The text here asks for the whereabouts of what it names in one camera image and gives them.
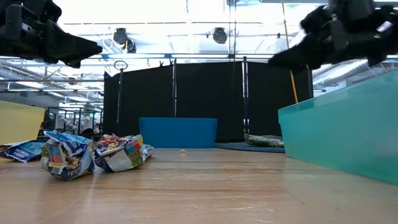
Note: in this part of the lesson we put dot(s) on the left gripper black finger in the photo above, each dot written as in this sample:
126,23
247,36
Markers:
70,61
71,43

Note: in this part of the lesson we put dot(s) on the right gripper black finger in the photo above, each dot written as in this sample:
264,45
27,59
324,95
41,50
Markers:
304,51
317,63

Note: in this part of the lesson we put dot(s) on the snack bags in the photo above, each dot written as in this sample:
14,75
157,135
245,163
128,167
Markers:
264,140

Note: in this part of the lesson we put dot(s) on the blue white granola bar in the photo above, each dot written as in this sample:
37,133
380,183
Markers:
25,151

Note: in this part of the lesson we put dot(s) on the dark multicolour granola bar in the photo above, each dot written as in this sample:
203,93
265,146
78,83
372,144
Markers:
121,157

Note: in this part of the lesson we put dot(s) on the round black ceiling lamp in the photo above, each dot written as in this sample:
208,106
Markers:
120,35
219,35

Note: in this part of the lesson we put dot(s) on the teal plastic bin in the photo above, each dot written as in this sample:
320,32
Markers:
342,133

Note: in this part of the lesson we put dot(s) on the backdrop stand pole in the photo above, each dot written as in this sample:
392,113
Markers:
245,96
174,90

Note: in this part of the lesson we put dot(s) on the yellow plastic bin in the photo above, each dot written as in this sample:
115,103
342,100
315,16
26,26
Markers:
18,124

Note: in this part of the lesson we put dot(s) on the horizontal metal crossbar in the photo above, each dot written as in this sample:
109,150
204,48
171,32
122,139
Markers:
199,56

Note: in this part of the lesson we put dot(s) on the black backdrop curtain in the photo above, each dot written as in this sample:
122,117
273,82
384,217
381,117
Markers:
205,93

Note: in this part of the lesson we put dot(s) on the round dark blue mat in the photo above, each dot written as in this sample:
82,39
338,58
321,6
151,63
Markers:
236,147

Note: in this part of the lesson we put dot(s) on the blue plastic bin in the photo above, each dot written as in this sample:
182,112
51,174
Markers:
178,132

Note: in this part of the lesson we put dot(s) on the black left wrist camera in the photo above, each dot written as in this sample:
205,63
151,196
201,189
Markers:
49,11

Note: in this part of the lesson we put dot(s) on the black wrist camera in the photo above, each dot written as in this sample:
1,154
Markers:
315,18
49,11

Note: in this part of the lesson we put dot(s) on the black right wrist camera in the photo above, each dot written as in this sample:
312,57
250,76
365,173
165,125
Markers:
315,18

